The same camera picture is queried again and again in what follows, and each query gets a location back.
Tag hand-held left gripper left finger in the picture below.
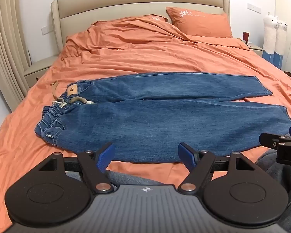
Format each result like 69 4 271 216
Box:
37 143 115 192

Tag beige upholstered bed headboard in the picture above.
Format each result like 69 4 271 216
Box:
50 0 231 56

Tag orange duvet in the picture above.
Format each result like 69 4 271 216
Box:
0 13 291 229

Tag orange embroidered pillow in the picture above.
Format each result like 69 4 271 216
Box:
145 14 170 23
165 6 234 39

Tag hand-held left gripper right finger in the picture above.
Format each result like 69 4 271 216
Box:
178 143 258 192

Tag beige curtain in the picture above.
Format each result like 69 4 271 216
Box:
0 0 32 103

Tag blue denim pants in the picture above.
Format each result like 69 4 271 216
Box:
34 71 291 163

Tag white alpaca plush toy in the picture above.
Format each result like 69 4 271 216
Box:
275 17 289 69
262 12 280 62

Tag white wall switch panel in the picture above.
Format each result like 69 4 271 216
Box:
247 3 263 13

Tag tan belt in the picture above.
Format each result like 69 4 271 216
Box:
50 80 88 104

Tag beige nightstand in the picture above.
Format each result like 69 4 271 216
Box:
23 55 59 88
247 43 265 57

